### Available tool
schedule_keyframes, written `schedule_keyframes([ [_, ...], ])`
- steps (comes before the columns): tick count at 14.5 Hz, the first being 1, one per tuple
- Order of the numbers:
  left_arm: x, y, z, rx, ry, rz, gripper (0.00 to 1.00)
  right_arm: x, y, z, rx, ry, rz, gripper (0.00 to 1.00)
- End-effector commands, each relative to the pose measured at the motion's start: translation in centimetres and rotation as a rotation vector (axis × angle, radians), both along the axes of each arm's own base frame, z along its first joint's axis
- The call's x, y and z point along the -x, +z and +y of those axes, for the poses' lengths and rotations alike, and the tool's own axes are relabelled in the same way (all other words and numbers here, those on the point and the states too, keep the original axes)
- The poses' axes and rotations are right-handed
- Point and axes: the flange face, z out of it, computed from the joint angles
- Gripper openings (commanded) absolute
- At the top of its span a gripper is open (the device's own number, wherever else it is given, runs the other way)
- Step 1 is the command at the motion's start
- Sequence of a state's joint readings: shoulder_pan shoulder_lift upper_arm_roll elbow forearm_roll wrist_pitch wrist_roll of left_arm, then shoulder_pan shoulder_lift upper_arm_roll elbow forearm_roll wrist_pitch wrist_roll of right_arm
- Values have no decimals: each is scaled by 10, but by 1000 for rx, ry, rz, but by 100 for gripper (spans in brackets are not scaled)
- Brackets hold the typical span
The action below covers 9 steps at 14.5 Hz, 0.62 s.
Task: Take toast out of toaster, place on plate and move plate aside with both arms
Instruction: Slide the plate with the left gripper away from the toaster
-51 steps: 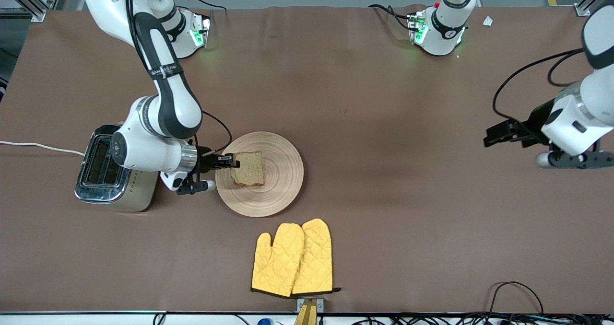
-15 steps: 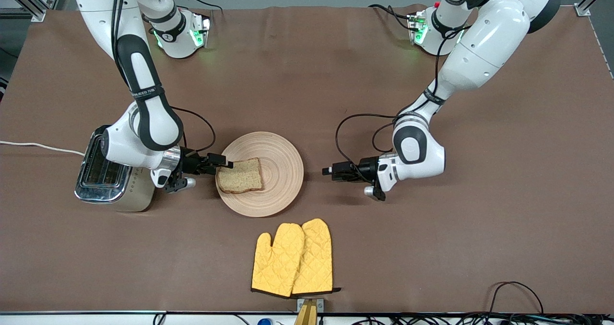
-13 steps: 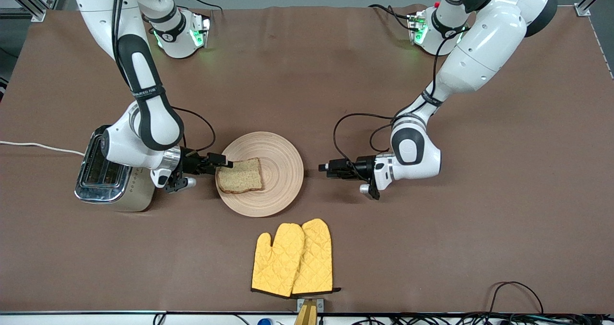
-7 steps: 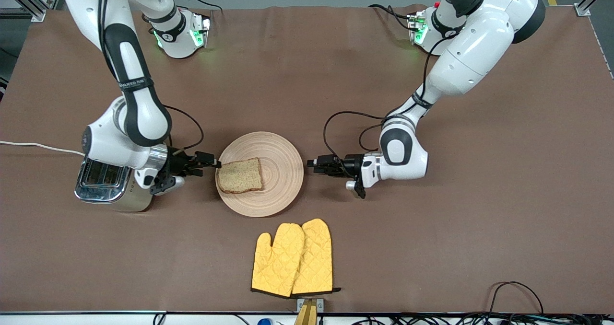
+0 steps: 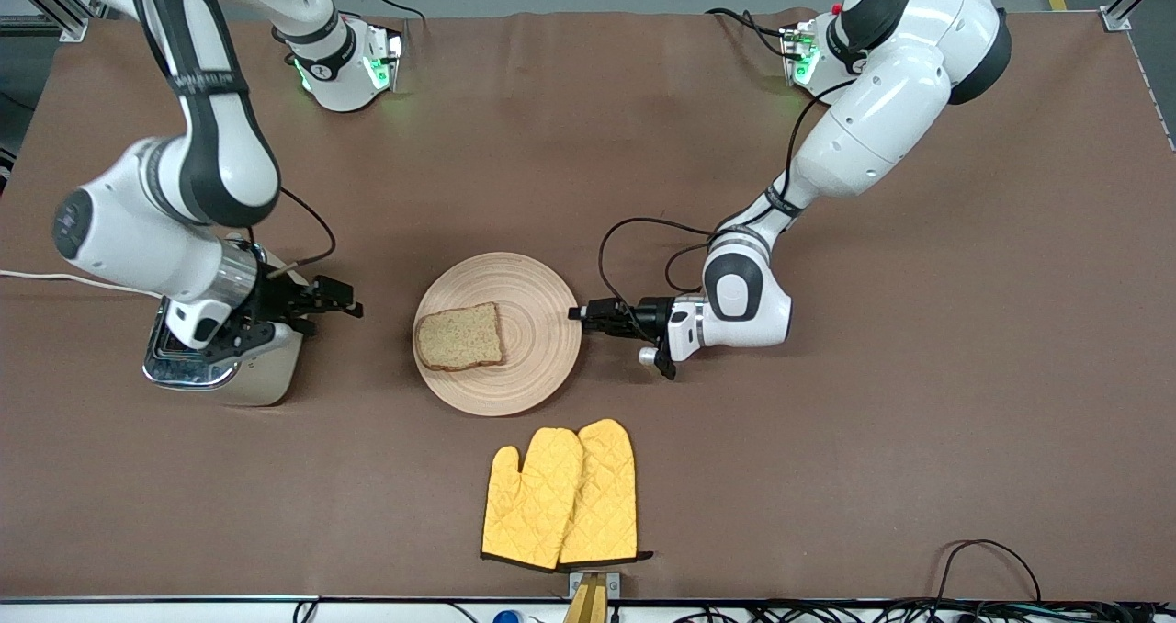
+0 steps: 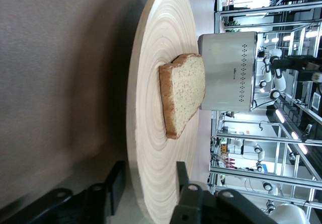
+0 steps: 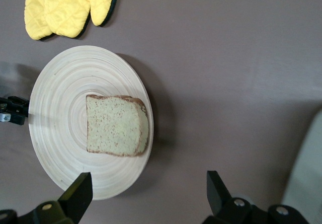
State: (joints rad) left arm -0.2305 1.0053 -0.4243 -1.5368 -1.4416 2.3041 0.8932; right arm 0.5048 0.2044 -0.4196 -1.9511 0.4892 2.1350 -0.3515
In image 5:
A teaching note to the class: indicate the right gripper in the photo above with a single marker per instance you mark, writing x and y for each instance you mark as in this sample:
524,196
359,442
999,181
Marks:
276,299

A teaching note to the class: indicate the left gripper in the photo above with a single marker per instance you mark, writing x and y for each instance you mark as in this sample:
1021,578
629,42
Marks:
649,316

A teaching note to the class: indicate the round wooden plate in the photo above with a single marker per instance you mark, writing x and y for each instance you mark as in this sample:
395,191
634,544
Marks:
533,366

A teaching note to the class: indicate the brown toast slice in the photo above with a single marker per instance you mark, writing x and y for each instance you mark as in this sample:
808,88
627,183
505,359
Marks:
459,338

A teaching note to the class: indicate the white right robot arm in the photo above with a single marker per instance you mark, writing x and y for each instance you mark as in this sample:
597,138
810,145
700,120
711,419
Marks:
119,228

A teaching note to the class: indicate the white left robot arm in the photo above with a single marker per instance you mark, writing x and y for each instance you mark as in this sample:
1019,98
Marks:
873,136

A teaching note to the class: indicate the chrome two-slot toaster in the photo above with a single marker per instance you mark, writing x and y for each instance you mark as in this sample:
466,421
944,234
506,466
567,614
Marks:
266,375

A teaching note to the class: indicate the yellow quilted oven mitt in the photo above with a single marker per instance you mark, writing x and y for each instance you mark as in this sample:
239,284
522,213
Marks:
606,494
528,504

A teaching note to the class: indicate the brown table cover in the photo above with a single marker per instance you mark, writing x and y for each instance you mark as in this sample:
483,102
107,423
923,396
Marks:
735,476

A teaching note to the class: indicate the green-lit base connector box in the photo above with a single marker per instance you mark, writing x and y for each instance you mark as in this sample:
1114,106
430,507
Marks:
797,53
386,58

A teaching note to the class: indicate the wooden stick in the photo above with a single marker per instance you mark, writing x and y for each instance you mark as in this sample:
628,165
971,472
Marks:
588,605

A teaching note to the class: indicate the small blue object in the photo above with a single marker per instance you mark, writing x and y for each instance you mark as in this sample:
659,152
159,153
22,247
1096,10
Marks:
506,617

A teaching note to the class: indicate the small metal bracket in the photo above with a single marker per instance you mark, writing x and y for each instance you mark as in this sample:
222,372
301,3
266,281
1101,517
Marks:
577,584

